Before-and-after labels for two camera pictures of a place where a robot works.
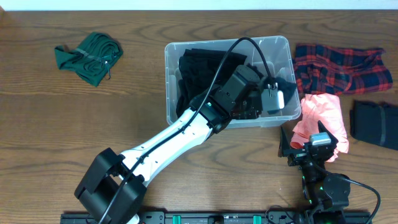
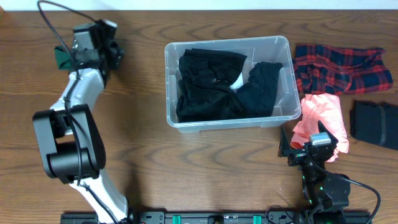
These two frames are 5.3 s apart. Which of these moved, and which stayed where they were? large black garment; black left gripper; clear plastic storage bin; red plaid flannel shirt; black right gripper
Moved: black left gripper
Stayed: black right gripper; large black garment; red plaid flannel shirt; clear plastic storage bin
